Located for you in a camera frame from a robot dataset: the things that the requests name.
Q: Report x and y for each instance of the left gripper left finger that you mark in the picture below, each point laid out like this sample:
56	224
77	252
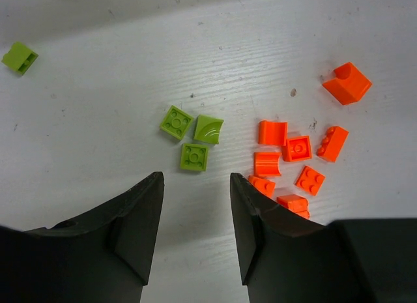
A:
102	255

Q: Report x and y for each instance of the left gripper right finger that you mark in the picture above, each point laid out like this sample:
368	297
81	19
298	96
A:
284	257

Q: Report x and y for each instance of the lime green lego tile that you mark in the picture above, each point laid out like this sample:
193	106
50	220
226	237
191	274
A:
194	157

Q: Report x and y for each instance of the lime green curved lego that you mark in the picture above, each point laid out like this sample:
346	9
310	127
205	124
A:
207	129

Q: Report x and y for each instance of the lime green lego piece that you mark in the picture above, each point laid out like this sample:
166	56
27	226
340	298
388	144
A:
19	58

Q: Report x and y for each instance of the orange small lego brick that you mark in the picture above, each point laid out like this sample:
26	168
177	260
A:
295	203

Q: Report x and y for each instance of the orange two-stud lego brick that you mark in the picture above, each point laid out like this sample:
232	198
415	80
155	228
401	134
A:
264	186

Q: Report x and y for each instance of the orange four-stud lego plate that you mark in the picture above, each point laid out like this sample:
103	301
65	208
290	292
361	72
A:
310	180

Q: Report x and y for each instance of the orange curved lego tile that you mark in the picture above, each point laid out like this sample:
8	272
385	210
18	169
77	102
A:
266	164

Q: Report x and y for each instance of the orange square lego plate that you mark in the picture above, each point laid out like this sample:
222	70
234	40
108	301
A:
297	149

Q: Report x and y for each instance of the orange studded lego brick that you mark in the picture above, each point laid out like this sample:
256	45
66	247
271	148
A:
332	143

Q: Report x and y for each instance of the orange curved lego piece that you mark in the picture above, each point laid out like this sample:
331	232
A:
272	133

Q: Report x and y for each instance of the orange sloped lego brick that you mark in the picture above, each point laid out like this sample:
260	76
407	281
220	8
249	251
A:
349	85

